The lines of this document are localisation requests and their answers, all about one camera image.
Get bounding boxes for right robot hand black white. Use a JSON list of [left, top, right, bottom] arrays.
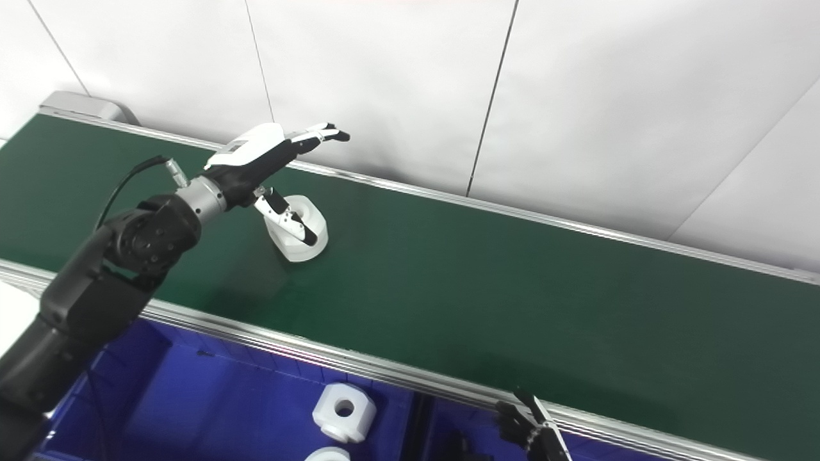
[[495, 387, 573, 461]]

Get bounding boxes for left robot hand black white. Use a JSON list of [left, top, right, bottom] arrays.
[[204, 122, 352, 248]]

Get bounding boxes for blue plastic bin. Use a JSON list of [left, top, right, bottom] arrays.
[[35, 317, 420, 461], [410, 397, 680, 461]]

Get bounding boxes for green conveyor belt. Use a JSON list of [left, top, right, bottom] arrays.
[[0, 114, 820, 461]]

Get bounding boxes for black bracket part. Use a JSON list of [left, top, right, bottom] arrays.
[[443, 435, 494, 461]]

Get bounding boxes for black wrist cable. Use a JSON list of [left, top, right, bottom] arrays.
[[94, 156, 190, 232]]

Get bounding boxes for aluminium conveyor side rail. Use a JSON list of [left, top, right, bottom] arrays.
[[0, 259, 766, 461], [38, 109, 820, 286]]

